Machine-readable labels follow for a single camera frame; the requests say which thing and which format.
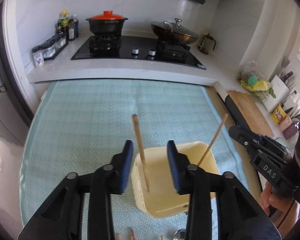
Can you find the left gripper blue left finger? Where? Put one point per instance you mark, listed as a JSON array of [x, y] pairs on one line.
[[125, 164]]

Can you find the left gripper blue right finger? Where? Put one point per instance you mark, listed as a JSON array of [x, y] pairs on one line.
[[175, 163]]

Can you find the person's right hand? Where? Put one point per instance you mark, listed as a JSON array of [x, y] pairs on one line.
[[268, 199]]

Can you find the purple soap bottle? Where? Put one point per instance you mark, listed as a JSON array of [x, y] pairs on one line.
[[290, 131]]

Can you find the cream utensil holder box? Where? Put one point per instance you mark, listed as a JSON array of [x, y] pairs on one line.
[[163, 201]]

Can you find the pink utensil cup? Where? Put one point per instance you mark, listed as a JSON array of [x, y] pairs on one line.
[[285, 123]]

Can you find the yellow cup container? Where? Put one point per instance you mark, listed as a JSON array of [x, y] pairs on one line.
[[278, 114]]

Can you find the black appliance under board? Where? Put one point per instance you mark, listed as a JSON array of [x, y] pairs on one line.
[[235, 112]]

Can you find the teal woven table mat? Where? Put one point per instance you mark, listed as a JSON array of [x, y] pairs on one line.
[[80, 124]]

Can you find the wooden cutting board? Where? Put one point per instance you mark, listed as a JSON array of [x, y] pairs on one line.
[[251, 114]]

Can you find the large steel spoon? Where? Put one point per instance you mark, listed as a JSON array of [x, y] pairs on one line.
[[180, 234]]

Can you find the white knife block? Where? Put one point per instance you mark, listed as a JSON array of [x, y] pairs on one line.
[[276, 95]]

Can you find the bag with sponges on rack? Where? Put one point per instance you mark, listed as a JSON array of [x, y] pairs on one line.
[[253, 80]]

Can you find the black gas cooktop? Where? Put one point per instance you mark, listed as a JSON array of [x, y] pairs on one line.
[[136, 48]]

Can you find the dark glass kettle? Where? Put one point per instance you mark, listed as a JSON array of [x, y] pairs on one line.
[[207, 44]]

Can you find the grey refrigerator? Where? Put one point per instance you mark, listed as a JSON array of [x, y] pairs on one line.
[[12, 128]]

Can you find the wok with glass lid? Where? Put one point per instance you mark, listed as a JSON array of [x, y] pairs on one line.
[[173, 32]]

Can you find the black pot red lid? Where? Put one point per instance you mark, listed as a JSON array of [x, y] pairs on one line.
[[107, 23]]

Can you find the white spice shaker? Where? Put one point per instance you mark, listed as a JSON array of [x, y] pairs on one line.
[[38, 56]]

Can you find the sauce bottles cluster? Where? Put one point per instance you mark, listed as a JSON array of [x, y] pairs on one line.
[[67, 25]]

